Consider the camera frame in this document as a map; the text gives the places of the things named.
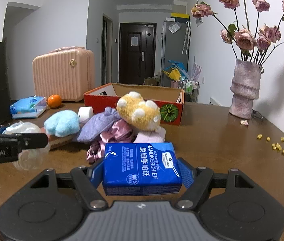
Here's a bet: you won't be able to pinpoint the crinkled clear plastic bag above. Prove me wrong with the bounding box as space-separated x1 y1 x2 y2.
2 121 51 170

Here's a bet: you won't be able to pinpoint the blue handkerchief tissue pack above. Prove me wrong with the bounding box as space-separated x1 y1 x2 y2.
103 143 182 196

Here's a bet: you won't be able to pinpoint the pink layered sponge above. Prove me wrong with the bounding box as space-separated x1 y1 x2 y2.
40 127 77 150

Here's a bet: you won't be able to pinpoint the lilac fluffy towel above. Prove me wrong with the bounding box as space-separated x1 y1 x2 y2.
134 127 166 143

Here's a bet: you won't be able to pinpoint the light blue plush toy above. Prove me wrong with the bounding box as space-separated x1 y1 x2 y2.
43 110 81 138

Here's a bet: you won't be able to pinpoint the purple satin scrunchie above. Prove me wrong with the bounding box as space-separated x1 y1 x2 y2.
86 119 134 164

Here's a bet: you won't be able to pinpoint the purple fabric pouch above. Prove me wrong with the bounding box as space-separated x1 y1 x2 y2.
73 107 121 143

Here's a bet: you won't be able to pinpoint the yellow white plush toy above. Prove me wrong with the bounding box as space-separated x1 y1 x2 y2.
116 91 161 132

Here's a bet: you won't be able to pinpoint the white cylinder sponge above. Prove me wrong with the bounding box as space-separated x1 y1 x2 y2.
78 106 94 124

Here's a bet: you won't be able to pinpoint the blue wet wipes pack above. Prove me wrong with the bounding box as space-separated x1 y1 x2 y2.
10 96 47 119

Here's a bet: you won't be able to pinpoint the fallen rose petal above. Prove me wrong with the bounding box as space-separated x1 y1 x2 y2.
240 120 249 126

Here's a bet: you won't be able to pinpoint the orange fruit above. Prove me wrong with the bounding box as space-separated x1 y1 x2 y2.
47 94 62 109

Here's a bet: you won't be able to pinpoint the scattered yellow crumbs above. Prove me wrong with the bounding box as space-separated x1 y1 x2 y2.
265 137 284 156

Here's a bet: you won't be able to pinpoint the red cardboard pumpkin box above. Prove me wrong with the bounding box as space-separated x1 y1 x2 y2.
84 83 184 125

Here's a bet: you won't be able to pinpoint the pink textured vase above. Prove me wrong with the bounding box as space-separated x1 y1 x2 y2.
229 59 264 120

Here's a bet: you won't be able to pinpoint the pink ribbed suitcase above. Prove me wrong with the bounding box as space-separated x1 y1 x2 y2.
32 46 95 101

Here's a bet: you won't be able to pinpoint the yellow bag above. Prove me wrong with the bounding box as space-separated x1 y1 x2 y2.
162 67 182 82

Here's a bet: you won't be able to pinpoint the dried pink roses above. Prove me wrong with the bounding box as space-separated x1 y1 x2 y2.
188 0 284 66

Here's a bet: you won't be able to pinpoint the grey refrigerator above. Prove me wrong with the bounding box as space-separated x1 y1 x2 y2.
160 16 191 87

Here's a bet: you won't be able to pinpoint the dark entrance door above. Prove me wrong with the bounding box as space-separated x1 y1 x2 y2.
118 23 157 85

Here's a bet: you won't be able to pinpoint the wire cart with bottles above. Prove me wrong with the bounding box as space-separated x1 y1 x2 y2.
178 80 199 103

